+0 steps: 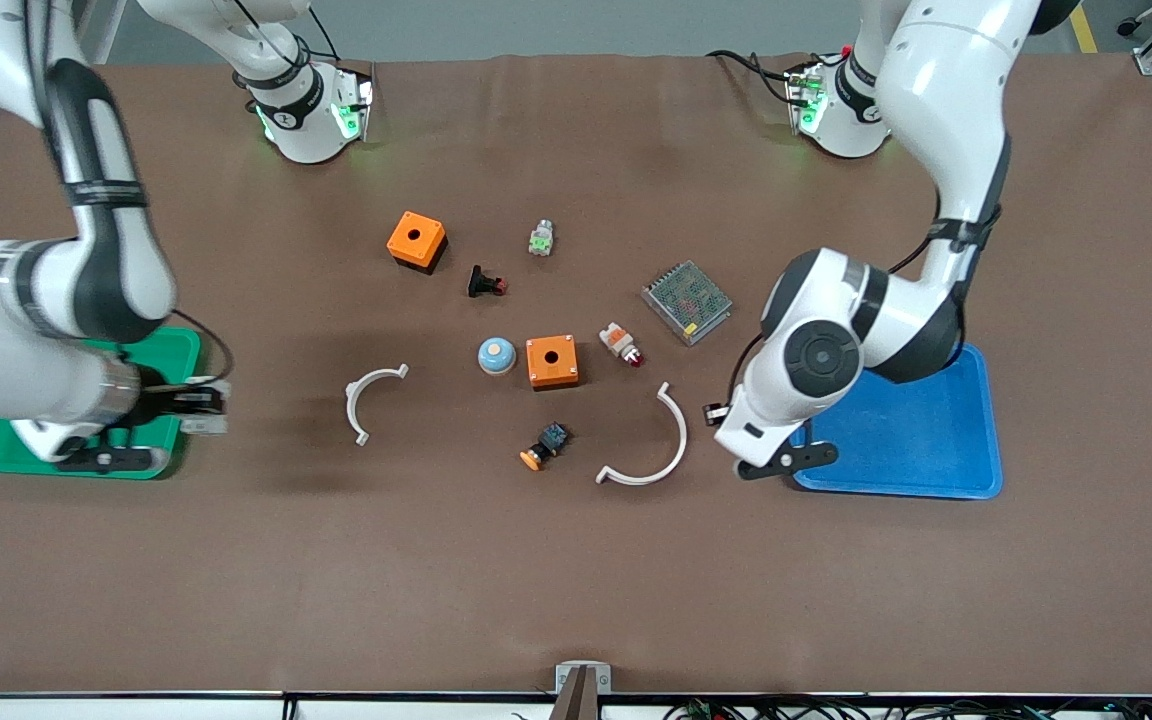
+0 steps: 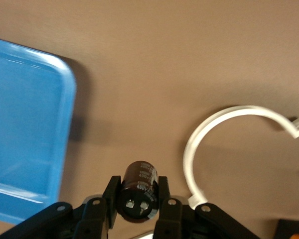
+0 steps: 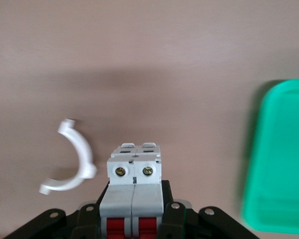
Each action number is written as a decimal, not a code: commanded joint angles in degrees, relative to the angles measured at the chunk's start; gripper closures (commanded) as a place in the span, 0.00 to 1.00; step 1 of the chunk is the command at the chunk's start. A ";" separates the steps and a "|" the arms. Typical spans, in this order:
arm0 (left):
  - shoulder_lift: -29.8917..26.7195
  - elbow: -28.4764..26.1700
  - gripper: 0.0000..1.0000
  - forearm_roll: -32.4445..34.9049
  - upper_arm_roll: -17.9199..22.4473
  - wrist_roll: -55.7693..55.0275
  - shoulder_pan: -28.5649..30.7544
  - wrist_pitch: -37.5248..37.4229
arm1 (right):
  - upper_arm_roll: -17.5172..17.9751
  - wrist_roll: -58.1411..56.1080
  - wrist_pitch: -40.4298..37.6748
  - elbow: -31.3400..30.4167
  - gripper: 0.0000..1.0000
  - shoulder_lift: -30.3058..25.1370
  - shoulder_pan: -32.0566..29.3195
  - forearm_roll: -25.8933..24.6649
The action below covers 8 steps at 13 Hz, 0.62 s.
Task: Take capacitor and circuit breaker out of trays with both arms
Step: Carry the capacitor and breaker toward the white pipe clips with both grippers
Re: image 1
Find arm base connector panel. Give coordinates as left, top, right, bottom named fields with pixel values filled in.
left=333, top=68, right=376, bottom=144
left=785, top=64, right=830, bottom=137

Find green plastic tray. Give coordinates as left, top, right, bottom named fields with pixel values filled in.
left=0, top=326, right=203, bottom=481

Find metal mesh power supply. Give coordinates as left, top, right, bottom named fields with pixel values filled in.
left=640, top=260, right=735, bottom=348

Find red indicator lamp orange body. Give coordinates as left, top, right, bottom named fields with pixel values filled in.
left=598, top=322, right=644, bottom=369

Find orange push button blue body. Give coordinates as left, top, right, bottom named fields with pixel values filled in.
left=519, top=421, right=571, bottom=472

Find blue plastic tray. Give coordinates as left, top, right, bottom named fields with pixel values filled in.
left=792, top=343, right=1004, bottom=500

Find brown table mat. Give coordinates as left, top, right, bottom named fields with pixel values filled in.
left=0, top=52, right=1152, bottom=698

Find orange button box black base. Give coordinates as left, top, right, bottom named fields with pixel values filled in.
left=386, top=210, right=449, bottom=275

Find large white arc bracket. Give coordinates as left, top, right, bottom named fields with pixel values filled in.
left=595, top=381, right=689, bottom=488

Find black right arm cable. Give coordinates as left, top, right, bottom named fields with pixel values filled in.
left=171, top=308, right=235, bottom=387

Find small white arc bracket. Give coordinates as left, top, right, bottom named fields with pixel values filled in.
left=344, top=364, right=410, bottom=447

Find grey metal camera bracket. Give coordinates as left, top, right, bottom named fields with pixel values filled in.
left=554, top=661, right=613, bottom=720

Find black base cable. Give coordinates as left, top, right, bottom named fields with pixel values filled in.
left=705, top=47, right=799, bottom=107

